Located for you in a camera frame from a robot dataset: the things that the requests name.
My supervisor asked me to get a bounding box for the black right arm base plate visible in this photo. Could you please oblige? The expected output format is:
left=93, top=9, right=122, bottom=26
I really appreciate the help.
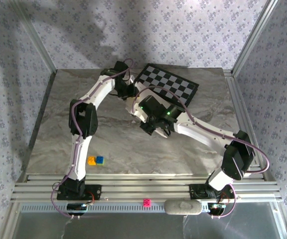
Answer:
left=188, top=183, right=235, bottom=200

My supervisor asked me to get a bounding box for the grey slotted cable duct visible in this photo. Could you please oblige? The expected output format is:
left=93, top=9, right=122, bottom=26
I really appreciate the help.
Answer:
left=21, top=204, right=209, bottom=214

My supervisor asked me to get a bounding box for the aluminium side rail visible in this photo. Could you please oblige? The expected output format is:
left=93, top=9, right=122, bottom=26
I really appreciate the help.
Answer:
left=223, top=70, right=269, bottom=181
left=21, top=71, right=58, bottom=176

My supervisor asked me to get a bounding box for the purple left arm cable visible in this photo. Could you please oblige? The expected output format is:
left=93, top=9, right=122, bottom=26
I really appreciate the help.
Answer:
left=50, top=58, right=136, bottom=220

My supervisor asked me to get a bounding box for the small black circuit board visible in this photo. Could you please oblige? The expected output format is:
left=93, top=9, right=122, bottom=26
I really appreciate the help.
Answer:
left=206, top=202, right=227, bottom=215
left=67, top=203, right=88, bottom=216

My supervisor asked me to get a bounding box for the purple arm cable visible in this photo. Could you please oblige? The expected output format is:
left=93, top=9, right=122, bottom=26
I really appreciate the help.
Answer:
left=50, top=58, right=136, bottom=220
left=132, top=86, right=270, bottom=220

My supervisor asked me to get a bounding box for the black grey checkerboard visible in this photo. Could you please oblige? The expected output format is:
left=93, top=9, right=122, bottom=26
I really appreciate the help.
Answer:
left=134, top=63, right=199, bottom=108

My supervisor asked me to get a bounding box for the grey metal panel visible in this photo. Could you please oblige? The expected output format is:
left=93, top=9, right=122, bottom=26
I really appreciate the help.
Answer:
left=2, top=202, right=287, bottom=239

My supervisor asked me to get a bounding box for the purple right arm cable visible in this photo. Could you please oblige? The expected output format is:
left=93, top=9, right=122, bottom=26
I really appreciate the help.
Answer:
left=132, top=86, right=270, bottom=220

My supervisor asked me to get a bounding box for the aluminium frame post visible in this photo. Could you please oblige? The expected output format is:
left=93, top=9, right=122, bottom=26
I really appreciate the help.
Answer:
left=231, top=0, right=281, bottom=75
left=10, top=0, right=59, bottom=73

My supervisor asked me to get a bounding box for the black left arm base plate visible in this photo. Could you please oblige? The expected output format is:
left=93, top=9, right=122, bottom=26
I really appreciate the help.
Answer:
left=56, top=184, right=102, bottom=201

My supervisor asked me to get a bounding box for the aluminium extrusion base frame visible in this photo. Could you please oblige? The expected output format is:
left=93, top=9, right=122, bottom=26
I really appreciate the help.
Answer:
left=10, top=173, right=284, bottom=203

